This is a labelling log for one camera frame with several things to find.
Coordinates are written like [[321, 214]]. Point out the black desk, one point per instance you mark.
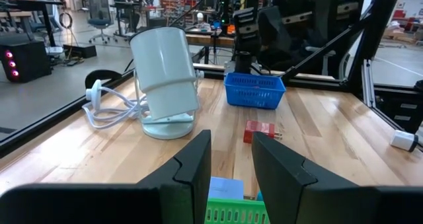
[[39, 2]]

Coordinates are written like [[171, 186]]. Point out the white and black charger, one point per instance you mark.
[[401, 140]]

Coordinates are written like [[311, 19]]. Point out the orange small object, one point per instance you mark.
[[230, 29]]

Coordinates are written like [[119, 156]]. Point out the white cylindrical desk lamp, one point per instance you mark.
[[162, 72]]

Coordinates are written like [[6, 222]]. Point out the light blue sticky note pad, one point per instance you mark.
[[226, 188]]

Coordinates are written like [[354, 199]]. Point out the green plastic basket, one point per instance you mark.
[[231, 214]]

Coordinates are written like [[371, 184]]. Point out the blue plastic basket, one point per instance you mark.
[[252, 95]]

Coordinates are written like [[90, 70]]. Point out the light grey chair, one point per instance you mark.
[[317, 52]]

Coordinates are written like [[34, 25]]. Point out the grey office chair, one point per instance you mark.
[[99, 12]]

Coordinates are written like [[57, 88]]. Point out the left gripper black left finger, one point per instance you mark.
[[99, 204]]

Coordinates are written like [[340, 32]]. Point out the wooden background table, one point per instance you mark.
[[205, 40]]

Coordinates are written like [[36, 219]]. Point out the black computer tower red lights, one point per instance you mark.
[[26, 62]]

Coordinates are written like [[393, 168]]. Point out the black aluminium rig frame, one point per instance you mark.
[[49, 122]]

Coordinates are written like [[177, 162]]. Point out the red plug charger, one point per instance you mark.
[[257, 129]]

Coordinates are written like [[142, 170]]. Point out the black flat floor box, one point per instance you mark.
[[79, 50]]

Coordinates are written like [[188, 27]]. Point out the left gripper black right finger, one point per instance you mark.
[[330, 204]]

